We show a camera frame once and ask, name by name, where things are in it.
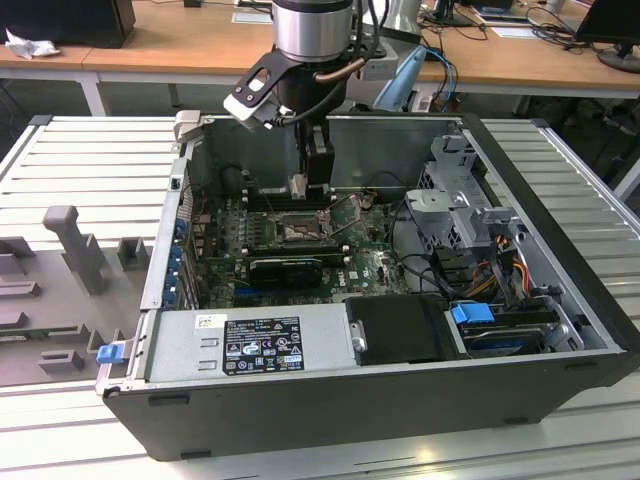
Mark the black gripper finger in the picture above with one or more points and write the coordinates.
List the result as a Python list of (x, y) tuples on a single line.
[(302, 150), (320, 160)]

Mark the silver CPU chip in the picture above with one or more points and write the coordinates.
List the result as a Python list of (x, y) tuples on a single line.
[(298, 186)]

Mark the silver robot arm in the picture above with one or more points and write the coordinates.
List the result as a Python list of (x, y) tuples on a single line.
[(310, 30)]

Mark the black RAM slot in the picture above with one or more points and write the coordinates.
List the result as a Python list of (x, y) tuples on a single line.
[(277, 198), (277, 193), (280, 203), (300, 208), (300, 244)]

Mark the CPU socket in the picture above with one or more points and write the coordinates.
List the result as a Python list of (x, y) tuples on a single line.
[(300, 225)]

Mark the blue expansion slot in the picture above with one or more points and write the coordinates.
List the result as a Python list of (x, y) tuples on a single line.
[(243, 291)]

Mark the pale blue teach pendant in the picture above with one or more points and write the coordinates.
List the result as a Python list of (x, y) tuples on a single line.
[(400, 85)]

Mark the white paper sheet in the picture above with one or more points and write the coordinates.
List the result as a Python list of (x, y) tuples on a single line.
[(250, 16), (510, 31)]

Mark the green RAM stick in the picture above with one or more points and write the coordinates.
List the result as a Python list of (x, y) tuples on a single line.
[(330, 256)]

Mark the green motherboard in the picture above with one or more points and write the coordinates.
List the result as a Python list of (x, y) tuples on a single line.
[(360, 260)]

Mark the black graphics card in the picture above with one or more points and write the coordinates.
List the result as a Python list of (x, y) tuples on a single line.
[(285, 274)]

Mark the silver metal drive cage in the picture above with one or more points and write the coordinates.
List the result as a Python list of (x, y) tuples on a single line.
[(435, 200)]

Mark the wooden desk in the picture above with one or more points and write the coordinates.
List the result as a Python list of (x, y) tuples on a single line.
[(175, 40)]

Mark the black monitor stand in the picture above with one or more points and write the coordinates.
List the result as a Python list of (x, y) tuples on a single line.
[(450, 20)]

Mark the black plastic shroud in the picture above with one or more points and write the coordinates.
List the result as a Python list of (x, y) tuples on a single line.
[(400, 330)]

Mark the hard disk blue carrier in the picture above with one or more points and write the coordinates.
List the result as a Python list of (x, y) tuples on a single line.
[(472, 315)]

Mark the silver power supply unit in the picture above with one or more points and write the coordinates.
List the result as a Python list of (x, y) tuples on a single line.
[(175, 350)]

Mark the black computer tower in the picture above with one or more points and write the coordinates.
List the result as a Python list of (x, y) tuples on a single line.
[(65, 20)]

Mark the black open PC case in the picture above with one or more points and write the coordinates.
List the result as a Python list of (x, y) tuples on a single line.
[(300, 415)]

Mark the blue plastic latch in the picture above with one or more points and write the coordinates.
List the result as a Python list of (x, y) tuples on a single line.
[(110, 354)]

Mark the crumpled white paper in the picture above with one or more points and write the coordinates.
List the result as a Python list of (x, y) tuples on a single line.
[(30, 47)]

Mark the black computer monitor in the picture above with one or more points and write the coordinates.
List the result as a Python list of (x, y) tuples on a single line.
[(610, 20)]

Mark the grey parts rack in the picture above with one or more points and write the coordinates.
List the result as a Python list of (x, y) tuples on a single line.
[(30, 370)]

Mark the black camera bracket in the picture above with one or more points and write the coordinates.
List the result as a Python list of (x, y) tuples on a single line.
[(280, 67)]

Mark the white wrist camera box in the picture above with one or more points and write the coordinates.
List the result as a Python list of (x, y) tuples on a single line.
[(245, 112)]

